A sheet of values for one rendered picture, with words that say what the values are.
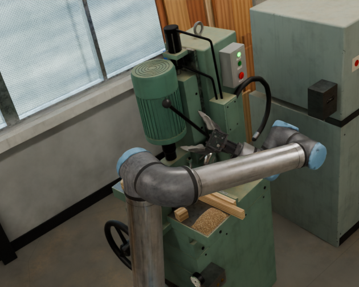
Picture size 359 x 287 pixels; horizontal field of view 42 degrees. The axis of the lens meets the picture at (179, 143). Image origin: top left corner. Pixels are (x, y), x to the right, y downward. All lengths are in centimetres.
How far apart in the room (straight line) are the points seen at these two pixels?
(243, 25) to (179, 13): 66
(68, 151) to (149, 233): 196
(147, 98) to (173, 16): 163
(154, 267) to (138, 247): 10
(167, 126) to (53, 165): 163
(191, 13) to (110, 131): 104
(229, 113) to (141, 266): 75
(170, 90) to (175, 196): 62
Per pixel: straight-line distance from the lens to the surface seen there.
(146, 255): 154
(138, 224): 147
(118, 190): 222
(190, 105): 194
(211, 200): 200
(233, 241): 227
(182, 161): 205
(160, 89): 178
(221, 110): 193
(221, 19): 359
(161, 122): 185
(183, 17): 342
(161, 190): 129
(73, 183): 350
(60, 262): 332
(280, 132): 169
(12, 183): 329
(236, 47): 195
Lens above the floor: 224
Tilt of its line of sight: 33 degrees down
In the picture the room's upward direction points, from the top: 11 degrees counter-clockwise
